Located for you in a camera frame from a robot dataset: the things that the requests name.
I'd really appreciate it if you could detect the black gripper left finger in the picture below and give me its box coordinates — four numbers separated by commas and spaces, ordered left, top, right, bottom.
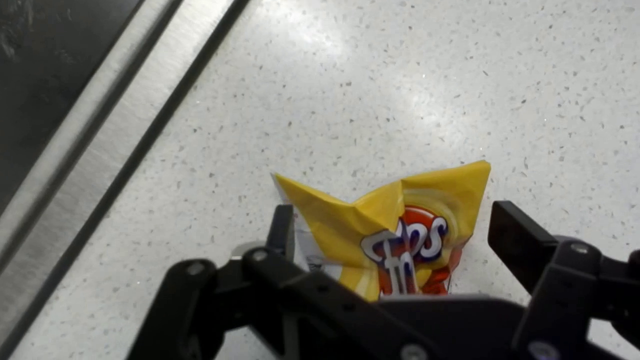
126, 205, 440, 360

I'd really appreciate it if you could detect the stainless steel double sink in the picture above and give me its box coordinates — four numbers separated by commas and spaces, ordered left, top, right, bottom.
0, 0, 248, 358

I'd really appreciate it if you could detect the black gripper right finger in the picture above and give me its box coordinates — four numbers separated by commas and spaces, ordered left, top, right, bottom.
489, 199, 640, 360

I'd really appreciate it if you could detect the yellow orange chips packet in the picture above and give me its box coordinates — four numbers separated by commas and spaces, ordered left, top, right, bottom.
275, 159, 490, 302

